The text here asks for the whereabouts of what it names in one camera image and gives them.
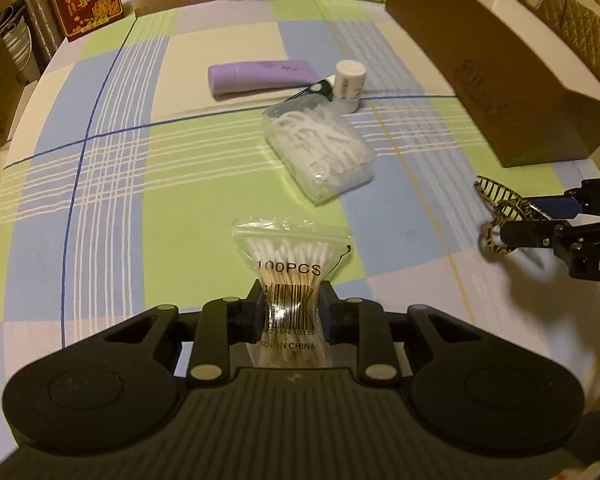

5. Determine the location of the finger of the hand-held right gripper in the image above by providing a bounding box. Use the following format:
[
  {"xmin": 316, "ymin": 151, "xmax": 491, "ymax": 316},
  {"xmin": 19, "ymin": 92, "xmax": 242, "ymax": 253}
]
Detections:
[
  {"xmin": 500, "ymin": 220, "xmax": 571, "ymax": 256},
  {"xmin": 530, "ymin": 176, "xmax": 600, "ymax": 218}
]

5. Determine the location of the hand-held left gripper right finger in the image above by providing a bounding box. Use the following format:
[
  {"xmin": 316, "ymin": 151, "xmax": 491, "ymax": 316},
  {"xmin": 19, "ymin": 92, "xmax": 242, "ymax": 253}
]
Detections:
[{"xmin": 322, "ymin": 282, "xmax": 486, "ymax": 386}]

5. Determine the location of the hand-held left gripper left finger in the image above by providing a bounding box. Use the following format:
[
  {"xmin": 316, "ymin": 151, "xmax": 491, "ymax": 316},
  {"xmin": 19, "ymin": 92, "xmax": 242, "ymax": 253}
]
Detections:
[{"xmin": 97, "ymin": 280, "xmax": 266, "ymax": 389}]

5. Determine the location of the leopard print hair clip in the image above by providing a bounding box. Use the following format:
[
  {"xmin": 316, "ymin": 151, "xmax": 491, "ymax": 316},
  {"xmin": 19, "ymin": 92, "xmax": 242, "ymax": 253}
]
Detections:
[{"xmin": 475, "ymin": 176, "xmax": 551, "ymax": 256}]

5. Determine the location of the bag of cotton swabs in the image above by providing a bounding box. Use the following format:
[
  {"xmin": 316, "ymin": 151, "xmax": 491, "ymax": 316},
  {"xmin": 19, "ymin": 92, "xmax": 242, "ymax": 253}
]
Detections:
[{"xmin": 231, "ymin": 218, "xmax": 353, "ymax": 368}]

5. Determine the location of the brown cardboard box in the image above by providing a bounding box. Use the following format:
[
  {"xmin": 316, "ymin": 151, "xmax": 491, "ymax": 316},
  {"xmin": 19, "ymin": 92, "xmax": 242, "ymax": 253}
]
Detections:
[{"xmin": 384, "ymin": 0, "xmax": 600, "ymax": 168}]

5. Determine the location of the purple tube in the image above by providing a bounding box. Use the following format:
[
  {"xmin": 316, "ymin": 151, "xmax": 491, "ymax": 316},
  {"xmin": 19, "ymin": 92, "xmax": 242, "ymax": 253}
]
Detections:
[{"xmin": 208, "ymin": 60, "xmax": 321, "ymax": 101}]

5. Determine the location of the checkered tablecloth desktop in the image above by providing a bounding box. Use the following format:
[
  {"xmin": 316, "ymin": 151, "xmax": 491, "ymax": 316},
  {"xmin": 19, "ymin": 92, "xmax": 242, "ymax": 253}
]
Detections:
[{"xmin": 0, "ymin": 0, "xmax": 600, "ymax": 461}]

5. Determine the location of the clear box of floss picks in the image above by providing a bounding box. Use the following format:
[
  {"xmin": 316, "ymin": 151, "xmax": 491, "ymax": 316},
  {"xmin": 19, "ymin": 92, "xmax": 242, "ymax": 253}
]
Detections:
[{"xmin": 261, "ymin": 105, "xmax": 376, "ymax": 205}]

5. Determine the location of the person's dark clothing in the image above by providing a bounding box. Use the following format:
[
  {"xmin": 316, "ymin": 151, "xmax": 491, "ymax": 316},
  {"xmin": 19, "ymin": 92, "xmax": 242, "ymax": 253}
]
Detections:
[{"xmin": 570, "ymin": 400, "xmax": 600, "ymax": 466}]

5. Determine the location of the quilted cover chair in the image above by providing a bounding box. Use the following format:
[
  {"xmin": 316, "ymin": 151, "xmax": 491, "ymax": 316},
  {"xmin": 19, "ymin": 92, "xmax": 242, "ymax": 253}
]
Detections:
[{"xmin": 535, "ymin": 0, "xmax": 600, "ymax": 106}]

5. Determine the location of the small white bottle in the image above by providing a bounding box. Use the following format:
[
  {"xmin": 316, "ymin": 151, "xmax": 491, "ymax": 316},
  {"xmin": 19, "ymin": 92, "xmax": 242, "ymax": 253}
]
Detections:
[{"xmin": 332, "ymin": 60, "xmax": 367, "ymax": 113}]

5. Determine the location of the red gift box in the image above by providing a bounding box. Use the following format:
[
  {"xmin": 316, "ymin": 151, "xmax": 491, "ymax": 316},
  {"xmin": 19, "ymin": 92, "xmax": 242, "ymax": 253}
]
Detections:
[{"xmin": 44, "ymin": 0, "xmax": 126, "ymax": 42}]

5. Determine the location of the stack of metal bowls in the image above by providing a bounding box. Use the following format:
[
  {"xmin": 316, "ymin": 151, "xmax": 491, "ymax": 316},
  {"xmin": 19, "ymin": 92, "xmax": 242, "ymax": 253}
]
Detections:
[{"xmin": 0, "ymin": 0, "xmax": 33, "ymax": 71}]

